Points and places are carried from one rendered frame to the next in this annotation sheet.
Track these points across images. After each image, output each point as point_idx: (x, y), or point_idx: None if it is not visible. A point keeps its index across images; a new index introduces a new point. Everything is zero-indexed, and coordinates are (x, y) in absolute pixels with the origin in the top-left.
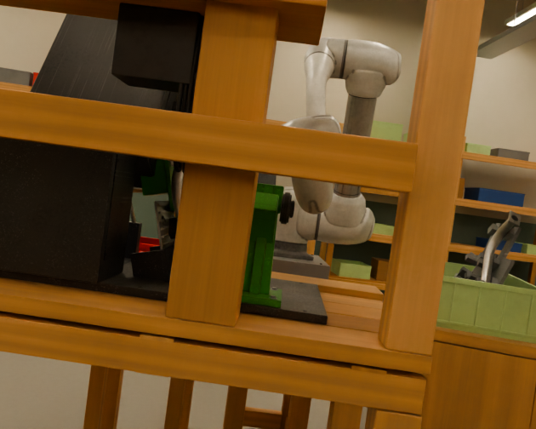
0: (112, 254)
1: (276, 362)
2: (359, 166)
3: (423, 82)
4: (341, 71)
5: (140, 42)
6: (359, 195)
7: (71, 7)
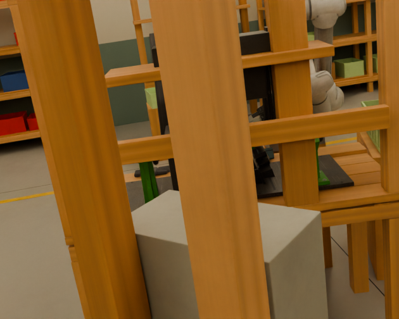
0: None
1: (341, 212)
2: (364, 123)
3: (384, 72)
4: (310, 17)
5: None
6: None
7: None
